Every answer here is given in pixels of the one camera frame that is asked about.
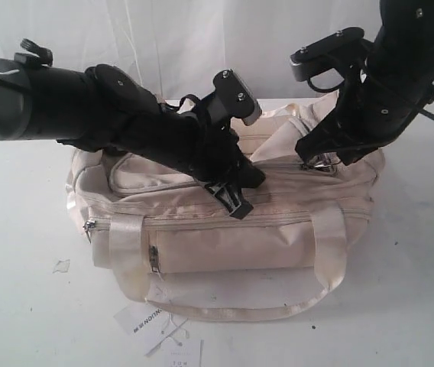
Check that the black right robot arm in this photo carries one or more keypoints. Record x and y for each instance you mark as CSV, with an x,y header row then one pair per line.
x,y
405,45

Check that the beige fabric duffel bag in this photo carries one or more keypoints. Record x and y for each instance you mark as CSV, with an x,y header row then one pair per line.
x,y
171,245

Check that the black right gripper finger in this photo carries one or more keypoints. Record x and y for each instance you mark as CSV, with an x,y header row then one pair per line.
x,y
319,141

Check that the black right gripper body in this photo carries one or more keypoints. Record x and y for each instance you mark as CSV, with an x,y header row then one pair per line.
x,y
360,122

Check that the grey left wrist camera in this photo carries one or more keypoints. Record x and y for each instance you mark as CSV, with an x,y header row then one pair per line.
x,y
236,98

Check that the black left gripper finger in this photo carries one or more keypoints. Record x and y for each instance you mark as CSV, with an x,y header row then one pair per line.
x,y
249,176
230,196

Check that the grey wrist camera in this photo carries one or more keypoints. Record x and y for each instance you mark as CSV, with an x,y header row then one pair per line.
x,y
338,51
236,98

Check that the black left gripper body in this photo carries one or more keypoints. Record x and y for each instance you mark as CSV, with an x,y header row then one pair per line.
x,y
206,152

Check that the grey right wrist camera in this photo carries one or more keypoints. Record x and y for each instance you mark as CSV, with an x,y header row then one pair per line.
x,y
338,51

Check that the white brand hang tag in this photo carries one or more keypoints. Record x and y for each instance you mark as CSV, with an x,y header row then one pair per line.
x,y
136,317

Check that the clear plastic scrap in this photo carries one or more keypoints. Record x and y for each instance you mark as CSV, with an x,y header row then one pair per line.
x,y
62,267

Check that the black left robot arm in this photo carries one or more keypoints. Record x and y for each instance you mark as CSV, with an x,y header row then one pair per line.
x,y
103,108

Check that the white square hang tag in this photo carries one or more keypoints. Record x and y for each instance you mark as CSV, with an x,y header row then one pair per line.
x,y
184,351

